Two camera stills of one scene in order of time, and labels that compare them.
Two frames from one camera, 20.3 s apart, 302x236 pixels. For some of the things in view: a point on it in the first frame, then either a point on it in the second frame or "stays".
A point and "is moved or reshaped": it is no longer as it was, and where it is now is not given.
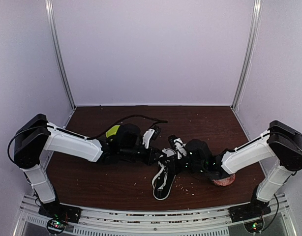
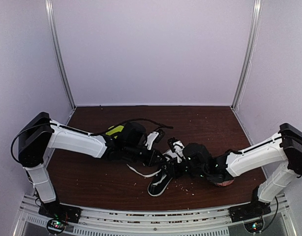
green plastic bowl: (112, 131) stays
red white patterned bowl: (225, 181) stays
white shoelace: (159, 174) -> (147, 175)
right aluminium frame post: (245, 73) stays
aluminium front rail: (282, 221) stays
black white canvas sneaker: (164, 178) is moved or reshaped
